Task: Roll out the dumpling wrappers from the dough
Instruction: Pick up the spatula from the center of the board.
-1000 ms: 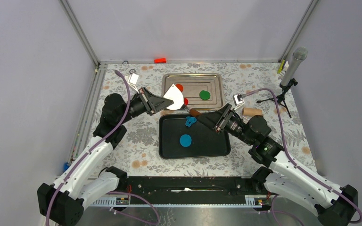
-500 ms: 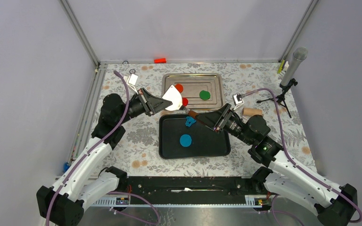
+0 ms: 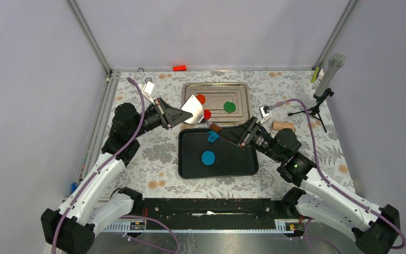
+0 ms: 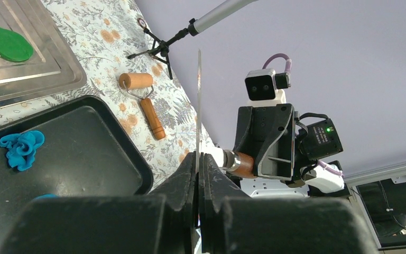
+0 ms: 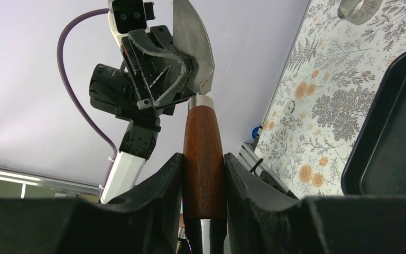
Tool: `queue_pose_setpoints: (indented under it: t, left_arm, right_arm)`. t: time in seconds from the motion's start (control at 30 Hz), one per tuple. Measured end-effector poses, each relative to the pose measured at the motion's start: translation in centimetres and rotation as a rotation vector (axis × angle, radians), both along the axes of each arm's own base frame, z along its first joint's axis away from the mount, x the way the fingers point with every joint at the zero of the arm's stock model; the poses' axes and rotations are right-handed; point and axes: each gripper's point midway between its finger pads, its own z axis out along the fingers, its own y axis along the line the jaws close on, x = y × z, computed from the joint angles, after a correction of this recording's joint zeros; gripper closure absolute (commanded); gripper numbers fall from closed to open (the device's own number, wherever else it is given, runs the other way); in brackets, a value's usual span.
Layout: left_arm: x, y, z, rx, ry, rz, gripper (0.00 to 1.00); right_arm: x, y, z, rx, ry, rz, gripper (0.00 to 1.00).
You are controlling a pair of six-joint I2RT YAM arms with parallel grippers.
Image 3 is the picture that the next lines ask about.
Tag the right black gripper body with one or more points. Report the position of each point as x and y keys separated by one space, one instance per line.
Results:
x=246 y=136

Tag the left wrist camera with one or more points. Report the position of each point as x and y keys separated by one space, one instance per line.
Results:
x=148 y=88

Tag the grey microphone on tripod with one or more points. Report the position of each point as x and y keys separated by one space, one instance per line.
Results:
x=335 y=62

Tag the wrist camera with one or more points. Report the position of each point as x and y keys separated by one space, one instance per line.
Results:
x=148 y=88
x=265 y=113

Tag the blue dough piece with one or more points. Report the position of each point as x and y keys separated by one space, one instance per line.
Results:
x=208 y=158

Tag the orange dough disc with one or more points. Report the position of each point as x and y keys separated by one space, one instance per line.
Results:
x=201 y=98

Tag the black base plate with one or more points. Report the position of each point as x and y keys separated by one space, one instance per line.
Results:
x=256 y=214

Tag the orange block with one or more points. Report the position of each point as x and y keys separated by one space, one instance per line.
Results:
x=179 y=68

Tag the blue dough scrap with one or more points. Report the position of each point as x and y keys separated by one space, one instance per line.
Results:
x=213 y=136

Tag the green dough disc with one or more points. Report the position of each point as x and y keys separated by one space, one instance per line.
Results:
x=229 y=107

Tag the silver metal tray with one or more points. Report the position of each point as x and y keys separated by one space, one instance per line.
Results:
x=217 y=94

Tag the red dough disc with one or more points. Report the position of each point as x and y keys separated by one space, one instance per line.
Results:
x=207 y=114

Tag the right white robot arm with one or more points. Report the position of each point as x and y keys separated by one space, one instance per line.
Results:
x=373 y=228

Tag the yellow marker pen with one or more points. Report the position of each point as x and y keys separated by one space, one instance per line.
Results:
x=315 y=75

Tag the brown handled tool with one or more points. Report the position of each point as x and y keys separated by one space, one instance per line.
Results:
x=195 y=108

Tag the wooden dough roller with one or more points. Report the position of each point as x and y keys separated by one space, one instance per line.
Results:
x=276 y=126

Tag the black plastic tray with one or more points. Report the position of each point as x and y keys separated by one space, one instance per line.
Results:
x=230 y=160

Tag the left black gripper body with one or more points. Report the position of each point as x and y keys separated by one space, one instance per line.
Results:
x=166 y=119

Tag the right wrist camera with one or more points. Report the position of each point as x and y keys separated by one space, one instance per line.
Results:
x=265 y=113

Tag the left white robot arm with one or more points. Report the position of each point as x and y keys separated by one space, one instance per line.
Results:
x=74 y=225

